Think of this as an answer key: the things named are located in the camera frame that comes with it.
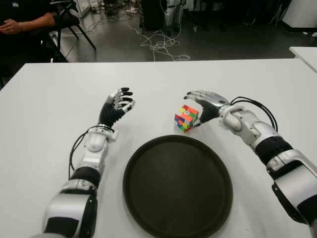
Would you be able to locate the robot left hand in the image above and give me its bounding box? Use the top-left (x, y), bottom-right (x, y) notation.
top-left (99, 87), bottom-right (136, 128)

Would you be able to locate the white side table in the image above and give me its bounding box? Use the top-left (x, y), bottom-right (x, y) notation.
top-left (289, 46), bottom-right (317, 74)

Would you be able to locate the black cabinet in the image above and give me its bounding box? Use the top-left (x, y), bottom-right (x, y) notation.
top-left (141, 0), bottom-right (166, 31)

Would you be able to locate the white cabinet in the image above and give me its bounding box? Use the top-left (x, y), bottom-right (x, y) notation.
top-left (281, 0), bottom-right (317, 34)

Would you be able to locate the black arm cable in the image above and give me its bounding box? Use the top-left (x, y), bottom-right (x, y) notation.
top-left (230, 96), bottom-right (278, 132)
top-left (68, 126), bottom-right (114, 173)

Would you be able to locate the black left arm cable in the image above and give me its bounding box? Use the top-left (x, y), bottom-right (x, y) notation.
top-left (68, 126), bottom-right (114, 173)

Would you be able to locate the white humanoid robot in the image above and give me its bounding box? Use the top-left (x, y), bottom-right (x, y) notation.
top-left (165, 0), bottom-right (184, 35)

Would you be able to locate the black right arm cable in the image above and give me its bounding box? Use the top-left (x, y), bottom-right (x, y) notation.
top-left (230, 96), bottom-right (278, 132)

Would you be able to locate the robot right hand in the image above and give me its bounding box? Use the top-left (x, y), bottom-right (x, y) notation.
top-left (183, 90), bottom-right (230, 127)

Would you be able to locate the tangled white floor cable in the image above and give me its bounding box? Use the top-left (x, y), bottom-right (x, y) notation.
top-left (126, 19), bottom-right (191, 62)

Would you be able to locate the round dark brown plate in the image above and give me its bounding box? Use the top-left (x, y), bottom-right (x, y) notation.
top-left (122, 134), bottom-right (233, 238)

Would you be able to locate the seated person black shirt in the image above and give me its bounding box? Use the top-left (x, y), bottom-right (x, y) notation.
top-left (0, 0), bottom-right (60, 84)

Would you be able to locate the multicolour Rubik's cube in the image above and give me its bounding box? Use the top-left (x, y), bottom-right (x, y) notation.
top-left (174, 105), bottom-right (200, 133)

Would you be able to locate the black metal chair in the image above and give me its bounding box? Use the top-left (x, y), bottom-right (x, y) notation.
top-left (49, 0), bottom-right (97, 62)

